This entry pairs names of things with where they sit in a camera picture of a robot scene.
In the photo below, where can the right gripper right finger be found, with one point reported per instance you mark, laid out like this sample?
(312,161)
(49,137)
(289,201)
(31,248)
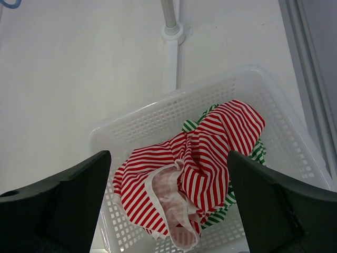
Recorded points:
(280,213)

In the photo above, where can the white plastic basket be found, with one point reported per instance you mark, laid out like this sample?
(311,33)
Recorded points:
(289,150)

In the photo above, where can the red striped tank top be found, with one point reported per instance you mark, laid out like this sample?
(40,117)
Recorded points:
(171,188)

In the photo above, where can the white and silver clothes rack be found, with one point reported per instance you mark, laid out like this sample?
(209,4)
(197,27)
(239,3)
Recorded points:
(173,34)

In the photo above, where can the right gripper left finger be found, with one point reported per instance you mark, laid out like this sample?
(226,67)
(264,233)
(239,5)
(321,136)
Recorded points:
(58,213)

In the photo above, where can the blue wire hanger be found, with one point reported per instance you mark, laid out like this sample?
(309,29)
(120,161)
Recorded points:
(13,5)

